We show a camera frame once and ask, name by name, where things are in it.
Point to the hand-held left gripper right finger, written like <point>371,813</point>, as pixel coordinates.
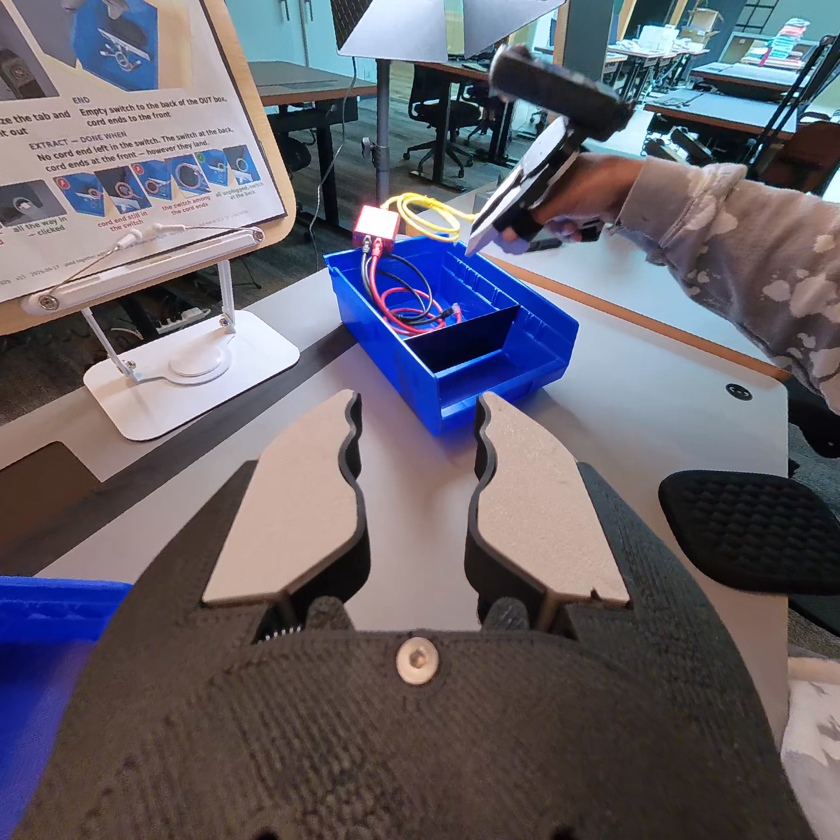
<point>538,512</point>

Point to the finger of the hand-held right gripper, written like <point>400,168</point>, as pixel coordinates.
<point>538,154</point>
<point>525,203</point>

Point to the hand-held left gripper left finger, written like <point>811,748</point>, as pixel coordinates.
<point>295,512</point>

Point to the red metal ethernet adapter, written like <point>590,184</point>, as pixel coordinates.
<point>377,226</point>

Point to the blue plastic storage bin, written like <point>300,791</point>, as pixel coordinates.
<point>407,367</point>
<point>39,656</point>

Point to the person's right forearm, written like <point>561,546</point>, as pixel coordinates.
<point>741,249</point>

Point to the person's right hand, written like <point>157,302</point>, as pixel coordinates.
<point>590,190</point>

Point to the dark grey flat box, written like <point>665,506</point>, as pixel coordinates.
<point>544,245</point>

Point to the black office chair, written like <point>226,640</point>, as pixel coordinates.
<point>436,111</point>

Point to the black bin divider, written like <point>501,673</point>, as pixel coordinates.
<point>459,341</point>

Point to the white side table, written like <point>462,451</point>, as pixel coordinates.
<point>656,289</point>

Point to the black light stand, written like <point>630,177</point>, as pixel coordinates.
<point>382,131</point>

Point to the dark office desk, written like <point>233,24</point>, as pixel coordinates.
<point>722,108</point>

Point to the studio light panel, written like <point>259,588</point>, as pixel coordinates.
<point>394,26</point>

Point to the black desk grommet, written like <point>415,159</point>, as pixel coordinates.
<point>739,392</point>

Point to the brown office desk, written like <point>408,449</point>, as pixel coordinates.
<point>308,79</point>

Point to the person's torso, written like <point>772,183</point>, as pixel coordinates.
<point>814,754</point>

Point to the wooden sign board with paper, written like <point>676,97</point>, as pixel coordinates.
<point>131,98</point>

